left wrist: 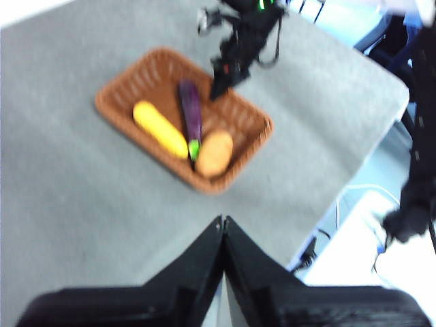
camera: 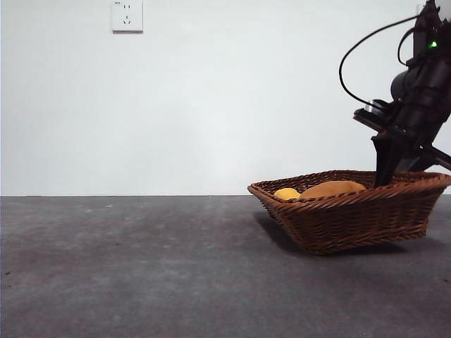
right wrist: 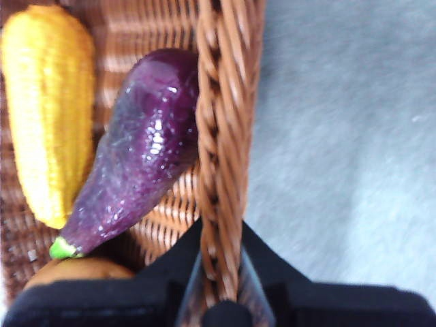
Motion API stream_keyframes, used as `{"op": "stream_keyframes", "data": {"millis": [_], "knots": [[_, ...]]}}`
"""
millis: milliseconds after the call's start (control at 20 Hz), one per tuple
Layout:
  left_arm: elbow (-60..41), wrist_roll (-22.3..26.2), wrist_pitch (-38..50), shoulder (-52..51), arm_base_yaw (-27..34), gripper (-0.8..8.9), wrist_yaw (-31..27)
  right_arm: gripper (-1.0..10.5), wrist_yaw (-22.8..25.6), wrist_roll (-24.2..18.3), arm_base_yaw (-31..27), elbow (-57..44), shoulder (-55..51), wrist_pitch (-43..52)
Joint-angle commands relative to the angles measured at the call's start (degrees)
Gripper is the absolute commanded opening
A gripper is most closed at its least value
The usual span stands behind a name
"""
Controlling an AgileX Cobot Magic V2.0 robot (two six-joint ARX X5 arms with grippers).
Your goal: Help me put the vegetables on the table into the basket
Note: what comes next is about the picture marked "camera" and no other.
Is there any brown potato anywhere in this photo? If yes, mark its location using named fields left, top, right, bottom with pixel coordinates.
left=299, top=180, right=367, bottom=200

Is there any brown wicker basket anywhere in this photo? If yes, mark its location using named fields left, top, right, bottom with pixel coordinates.
left=247, top=170, right=451, bottom=256

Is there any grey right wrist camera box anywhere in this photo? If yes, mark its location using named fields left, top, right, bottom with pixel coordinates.
left=353, top=99, right=395, bottom=133

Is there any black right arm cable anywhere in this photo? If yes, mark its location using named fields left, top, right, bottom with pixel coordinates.
left=338, top=13, right=424, bottom=106

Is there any white wall socket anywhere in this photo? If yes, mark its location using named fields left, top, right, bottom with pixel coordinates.
left=111, top=0, right=144, bottom=35

